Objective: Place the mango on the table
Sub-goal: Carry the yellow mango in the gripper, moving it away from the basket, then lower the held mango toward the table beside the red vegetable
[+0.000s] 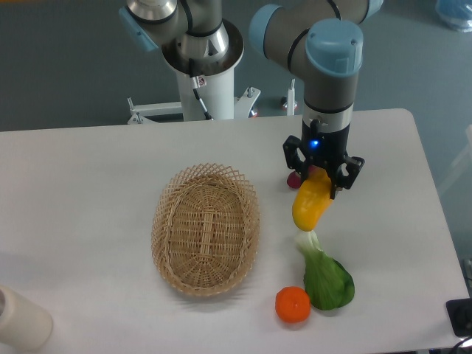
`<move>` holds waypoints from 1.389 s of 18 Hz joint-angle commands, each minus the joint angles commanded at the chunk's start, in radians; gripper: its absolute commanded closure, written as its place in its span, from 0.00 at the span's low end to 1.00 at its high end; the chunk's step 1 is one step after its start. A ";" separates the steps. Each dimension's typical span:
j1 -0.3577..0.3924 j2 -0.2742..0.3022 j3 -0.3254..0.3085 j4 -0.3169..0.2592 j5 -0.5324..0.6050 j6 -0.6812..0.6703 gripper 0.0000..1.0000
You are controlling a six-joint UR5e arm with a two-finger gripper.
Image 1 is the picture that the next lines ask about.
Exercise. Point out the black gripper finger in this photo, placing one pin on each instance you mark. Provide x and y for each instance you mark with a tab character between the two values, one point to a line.
295	157
344	172

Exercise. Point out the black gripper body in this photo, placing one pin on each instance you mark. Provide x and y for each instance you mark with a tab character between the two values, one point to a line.
324	141

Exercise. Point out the yellow mango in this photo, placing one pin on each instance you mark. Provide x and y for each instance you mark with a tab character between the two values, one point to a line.
312	200

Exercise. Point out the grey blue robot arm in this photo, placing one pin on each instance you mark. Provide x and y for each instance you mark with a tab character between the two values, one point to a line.
319	42

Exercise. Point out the red pink fruit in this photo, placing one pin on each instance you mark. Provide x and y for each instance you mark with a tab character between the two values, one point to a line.
294	179

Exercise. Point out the woven wicker basket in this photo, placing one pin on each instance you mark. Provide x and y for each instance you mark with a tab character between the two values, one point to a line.
206	230

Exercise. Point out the green bok choy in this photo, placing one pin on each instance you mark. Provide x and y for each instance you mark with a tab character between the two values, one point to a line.
328	284

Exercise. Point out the orange tangerine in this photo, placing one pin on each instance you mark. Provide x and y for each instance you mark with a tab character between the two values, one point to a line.
292	305

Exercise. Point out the black device on table edge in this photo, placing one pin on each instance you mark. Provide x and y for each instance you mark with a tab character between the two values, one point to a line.
459	313

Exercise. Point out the blue object in corner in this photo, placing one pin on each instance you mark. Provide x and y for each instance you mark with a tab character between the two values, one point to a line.
455	13

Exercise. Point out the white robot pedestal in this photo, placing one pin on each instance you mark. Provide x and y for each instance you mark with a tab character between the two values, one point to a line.
205	74

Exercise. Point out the cream cylinder post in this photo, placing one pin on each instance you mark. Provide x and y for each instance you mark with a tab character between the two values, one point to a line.
25	325

